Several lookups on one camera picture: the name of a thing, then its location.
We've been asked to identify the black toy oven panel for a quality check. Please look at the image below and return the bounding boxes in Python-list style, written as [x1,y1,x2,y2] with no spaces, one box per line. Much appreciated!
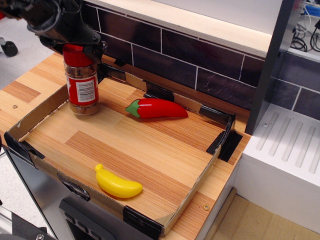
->
[59,198,160,240]

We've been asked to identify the red-labelled spice bottle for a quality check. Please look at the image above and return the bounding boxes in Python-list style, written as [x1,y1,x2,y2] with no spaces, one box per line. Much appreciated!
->
[62,44,99,115]

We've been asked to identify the black bracket bottom left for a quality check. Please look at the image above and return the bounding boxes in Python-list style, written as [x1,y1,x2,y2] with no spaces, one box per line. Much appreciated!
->
[0,201,55,240]

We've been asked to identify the cardboard fence with black tape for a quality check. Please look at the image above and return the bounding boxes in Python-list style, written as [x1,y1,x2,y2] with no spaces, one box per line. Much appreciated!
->
[0,54,248,240]

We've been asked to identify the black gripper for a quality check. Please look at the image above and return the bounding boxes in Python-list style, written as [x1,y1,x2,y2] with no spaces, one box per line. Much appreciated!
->
[37,15,107,63]

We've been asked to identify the grey vertical post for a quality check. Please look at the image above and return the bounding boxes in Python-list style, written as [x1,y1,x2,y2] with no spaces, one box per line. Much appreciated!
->
[245,0,304,135]

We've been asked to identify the white toy sink drainboard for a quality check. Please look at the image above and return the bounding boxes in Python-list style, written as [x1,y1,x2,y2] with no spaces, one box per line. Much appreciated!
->
[240,103,320,186]

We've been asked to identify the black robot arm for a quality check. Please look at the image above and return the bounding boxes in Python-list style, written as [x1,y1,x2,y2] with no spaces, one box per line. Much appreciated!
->
[0,0,107,64]

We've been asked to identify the red toy chili pepper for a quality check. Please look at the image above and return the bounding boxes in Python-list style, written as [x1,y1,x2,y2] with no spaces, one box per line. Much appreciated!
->
[125,98,188,119]

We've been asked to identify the black chair caster wheel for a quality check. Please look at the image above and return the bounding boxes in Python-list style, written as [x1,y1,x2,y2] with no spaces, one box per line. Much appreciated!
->
[0,37,18,57]

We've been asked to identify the yellow toy banana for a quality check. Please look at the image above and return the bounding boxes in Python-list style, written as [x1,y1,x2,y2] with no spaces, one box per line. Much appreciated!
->
[94,164,143,199]

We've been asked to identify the black cables in background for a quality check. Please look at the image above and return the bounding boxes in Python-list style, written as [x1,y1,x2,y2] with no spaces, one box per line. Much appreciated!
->
[289,4,320,53]

